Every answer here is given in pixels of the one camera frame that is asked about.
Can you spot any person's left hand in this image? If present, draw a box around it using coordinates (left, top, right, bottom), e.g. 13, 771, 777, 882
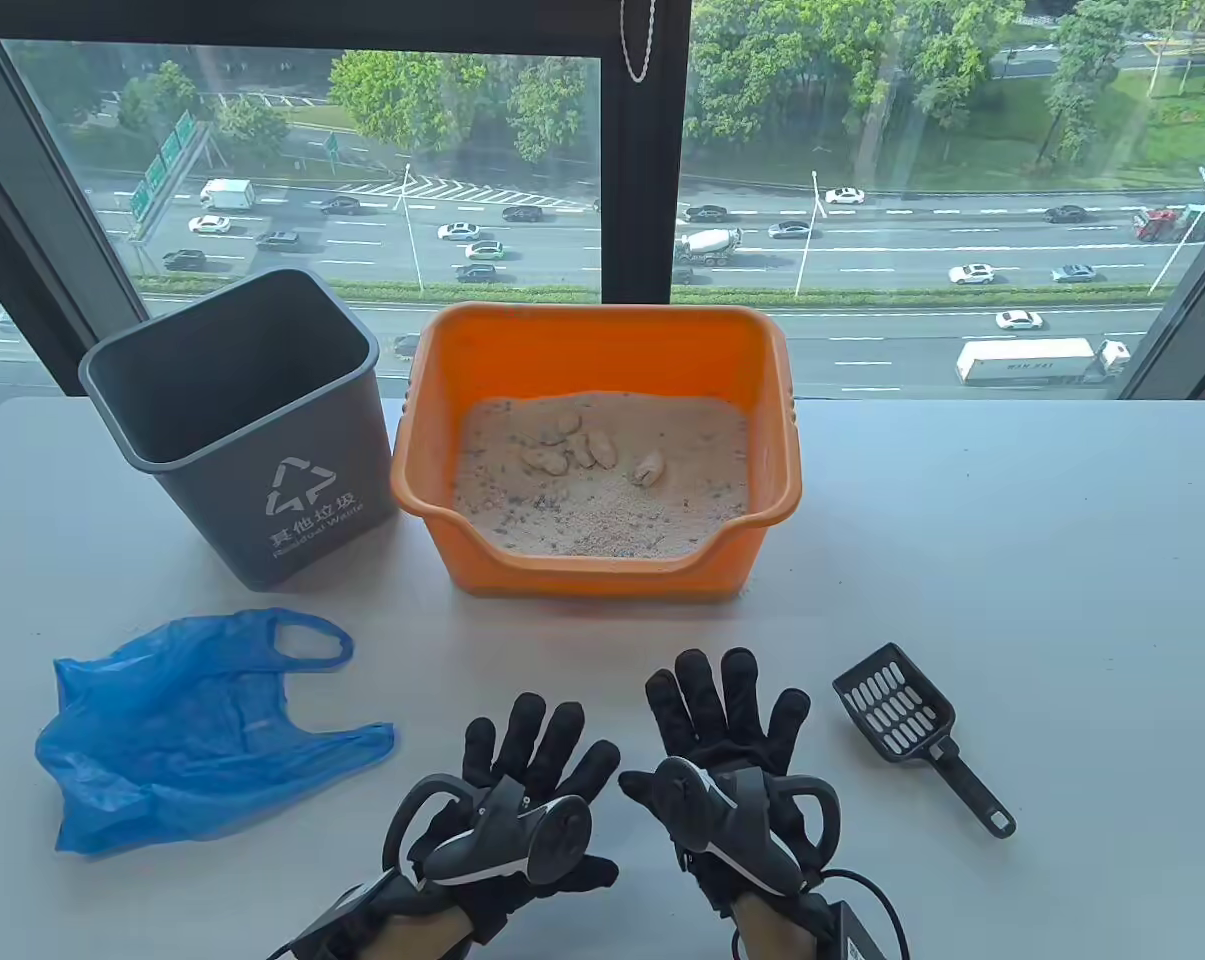
407, 693, 623, 943

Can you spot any person's right hand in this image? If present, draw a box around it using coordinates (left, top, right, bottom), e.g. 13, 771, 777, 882
617, 648, 845, 906

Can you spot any black litter scoop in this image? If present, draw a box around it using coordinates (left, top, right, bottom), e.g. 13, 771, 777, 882
832, 643, 1017, 839

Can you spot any sandy cat litter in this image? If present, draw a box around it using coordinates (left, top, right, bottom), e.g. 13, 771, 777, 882
452, 392, 753, 561

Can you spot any blue plastic bag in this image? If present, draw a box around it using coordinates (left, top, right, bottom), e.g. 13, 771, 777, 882
34, 608, 397, 858

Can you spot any orange plastic litter box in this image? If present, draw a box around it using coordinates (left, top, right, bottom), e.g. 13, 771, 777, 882
390, 303, 803, 601

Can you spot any black and white controller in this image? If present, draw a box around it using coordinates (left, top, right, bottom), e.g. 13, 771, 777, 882
652, 757, 843, 898
382, 775, 595, 888

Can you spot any grey trash bin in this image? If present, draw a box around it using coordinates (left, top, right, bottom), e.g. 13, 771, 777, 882
78, 267, 400, 593

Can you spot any green road sign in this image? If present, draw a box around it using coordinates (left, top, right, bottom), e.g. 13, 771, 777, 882
127, 110, 198, 226

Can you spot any black cable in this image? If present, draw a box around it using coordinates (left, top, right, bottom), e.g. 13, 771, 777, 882
820, 870, 911, 960

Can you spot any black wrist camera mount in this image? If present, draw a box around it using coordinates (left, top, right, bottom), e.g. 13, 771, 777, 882
822, 897, 913, 960
282, 870, 413, 960

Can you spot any street lamp post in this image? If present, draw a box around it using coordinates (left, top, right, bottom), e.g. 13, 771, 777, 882
394, 162, 425, 293
794, 170, 825, 299
1149, 165, 1205, 296

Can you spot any black window frame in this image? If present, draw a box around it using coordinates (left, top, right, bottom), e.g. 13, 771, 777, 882
0, 0, 1205, 421

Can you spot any white bead chain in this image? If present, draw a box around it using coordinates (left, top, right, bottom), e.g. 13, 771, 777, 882
620, 0, 656, 84

